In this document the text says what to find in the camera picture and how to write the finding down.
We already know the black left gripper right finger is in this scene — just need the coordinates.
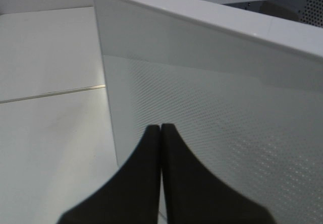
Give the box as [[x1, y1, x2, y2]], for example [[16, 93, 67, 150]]
[[161, 124, 275, 223]]

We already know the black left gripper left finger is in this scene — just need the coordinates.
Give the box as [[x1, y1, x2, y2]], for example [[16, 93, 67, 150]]
[[58, 125, 161, 223]]

